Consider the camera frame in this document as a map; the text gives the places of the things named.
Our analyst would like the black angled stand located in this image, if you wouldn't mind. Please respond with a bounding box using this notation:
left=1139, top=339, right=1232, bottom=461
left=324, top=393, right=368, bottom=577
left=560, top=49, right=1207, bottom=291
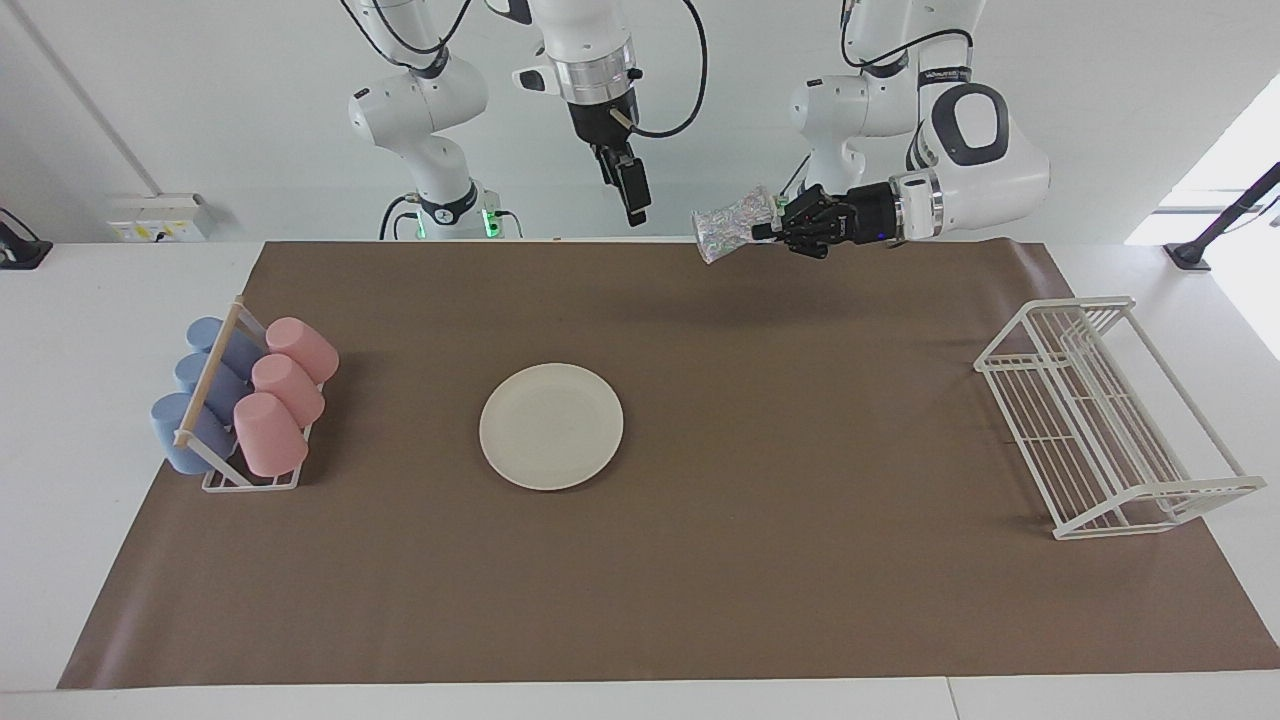
left=1165, top=160, right=1280, bottom=271

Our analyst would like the cream round plate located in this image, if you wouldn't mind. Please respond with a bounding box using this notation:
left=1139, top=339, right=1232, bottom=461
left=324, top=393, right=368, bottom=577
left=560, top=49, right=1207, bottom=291
left=479, top=362, right=625, bottom=492

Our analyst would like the brown paper table mat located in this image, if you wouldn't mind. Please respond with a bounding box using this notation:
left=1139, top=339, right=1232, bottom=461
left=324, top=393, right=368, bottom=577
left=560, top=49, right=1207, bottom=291
left=57, top=238, right=1280, bottom=691

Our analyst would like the black table clamp mount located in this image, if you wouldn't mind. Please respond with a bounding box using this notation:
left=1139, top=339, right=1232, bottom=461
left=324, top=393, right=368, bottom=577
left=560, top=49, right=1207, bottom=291
left=0, top=207, right=53, bottom=271

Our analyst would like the white cup holder rack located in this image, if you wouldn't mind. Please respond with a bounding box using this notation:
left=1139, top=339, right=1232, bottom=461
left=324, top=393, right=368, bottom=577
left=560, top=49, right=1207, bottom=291
left=173, top=296, right=326, bottom=493

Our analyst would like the white wall socket box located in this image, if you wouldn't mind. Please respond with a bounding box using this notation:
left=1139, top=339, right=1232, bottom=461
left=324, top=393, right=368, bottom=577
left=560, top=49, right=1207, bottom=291
left=105, top=193, right=213, bottom=244

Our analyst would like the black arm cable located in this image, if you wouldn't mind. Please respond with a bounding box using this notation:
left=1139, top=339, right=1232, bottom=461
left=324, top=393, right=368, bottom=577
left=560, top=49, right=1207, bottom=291
left=840, top=0, right=976, bottom=76
left=625, top=0, right=709, bottom=139

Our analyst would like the white wire dish rack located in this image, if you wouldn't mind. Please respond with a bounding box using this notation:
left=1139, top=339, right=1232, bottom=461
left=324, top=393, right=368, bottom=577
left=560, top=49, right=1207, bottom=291
left=974, top=295, right=1268, bottom=541

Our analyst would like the blue plastic cup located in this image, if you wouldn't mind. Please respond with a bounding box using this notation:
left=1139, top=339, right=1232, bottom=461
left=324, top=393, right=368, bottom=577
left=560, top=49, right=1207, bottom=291
left=186, top=317, right=266, bottom=381
left=150, top=392, right=239, bottom=476
left=174, top=352, right=251, bottom=426

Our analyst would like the pink plastic cup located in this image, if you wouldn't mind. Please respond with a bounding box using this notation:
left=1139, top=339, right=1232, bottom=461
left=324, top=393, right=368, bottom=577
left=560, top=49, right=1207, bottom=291
left=233, top=392, right=309, bottom=478
left=265, top=317, right=340, bottom=385
left=251, top=354, right=326, bottom=429

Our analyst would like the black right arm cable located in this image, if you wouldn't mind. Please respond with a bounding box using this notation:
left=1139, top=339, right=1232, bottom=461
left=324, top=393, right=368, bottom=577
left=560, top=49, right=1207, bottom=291
left=625, top=0, right=709, bottom=139

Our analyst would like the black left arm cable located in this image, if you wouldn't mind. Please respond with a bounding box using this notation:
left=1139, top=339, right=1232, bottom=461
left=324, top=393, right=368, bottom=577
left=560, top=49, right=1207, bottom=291
left=840, top=0, right=976, bottom=76

